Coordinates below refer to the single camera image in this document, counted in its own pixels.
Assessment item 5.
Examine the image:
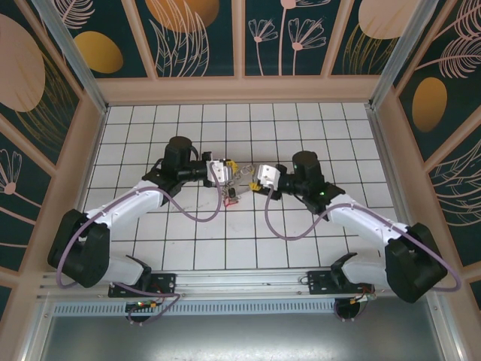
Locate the grey strap keyring with rings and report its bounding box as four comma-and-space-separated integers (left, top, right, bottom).
224, 163, 261, 199

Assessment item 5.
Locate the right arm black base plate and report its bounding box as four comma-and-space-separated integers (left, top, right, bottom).
306, 268, 377, 297

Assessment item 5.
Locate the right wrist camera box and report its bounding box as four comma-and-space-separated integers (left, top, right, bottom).
256, 162, 283, 190

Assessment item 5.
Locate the connector board with LEDs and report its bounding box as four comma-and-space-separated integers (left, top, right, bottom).
126, 299, 159, 311

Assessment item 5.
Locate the grey metal sheet panel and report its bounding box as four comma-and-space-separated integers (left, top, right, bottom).
37, 314, 450, 361

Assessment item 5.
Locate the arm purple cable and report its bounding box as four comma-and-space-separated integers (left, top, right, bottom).
55, 165, 222, 325
264, 186, 463, 323

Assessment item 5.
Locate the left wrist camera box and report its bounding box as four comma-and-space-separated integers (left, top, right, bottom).
204, 151, 237, 188

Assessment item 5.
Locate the aluminium mounting rail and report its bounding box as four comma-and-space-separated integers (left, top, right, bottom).
36, 265, 445, 302

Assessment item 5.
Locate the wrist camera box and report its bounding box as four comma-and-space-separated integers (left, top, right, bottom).
204, 151, 237, 188
256, 162, 283, 190

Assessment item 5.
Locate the aluminium frame post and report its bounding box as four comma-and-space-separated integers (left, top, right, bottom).
32, 0, 110, 114
367, 0, 452, 111

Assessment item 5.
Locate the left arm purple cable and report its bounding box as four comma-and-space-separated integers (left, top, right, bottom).
55, 165, 222, 325

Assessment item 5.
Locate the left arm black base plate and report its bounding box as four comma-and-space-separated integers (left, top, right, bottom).
107, 272, 177, 298

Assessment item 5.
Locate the aluminium side rail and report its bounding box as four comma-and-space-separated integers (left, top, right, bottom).
365, 104, 425, 266

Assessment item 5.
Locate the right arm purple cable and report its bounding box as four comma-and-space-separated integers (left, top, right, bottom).
264, 186, 463, 323

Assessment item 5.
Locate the slotted grey cable duct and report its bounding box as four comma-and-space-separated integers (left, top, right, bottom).
52, 302, 339, 317

